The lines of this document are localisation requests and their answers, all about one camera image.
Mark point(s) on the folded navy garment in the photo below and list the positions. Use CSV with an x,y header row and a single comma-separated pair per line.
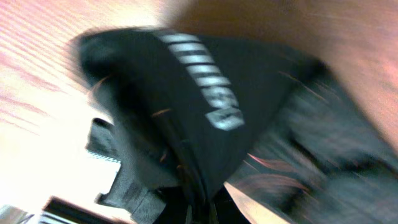
x,y
60,211

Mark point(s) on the folded khaki shorts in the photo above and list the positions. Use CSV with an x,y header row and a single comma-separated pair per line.
x,y
13,215

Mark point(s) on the black printed jersey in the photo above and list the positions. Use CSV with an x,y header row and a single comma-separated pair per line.
x,y
192,114

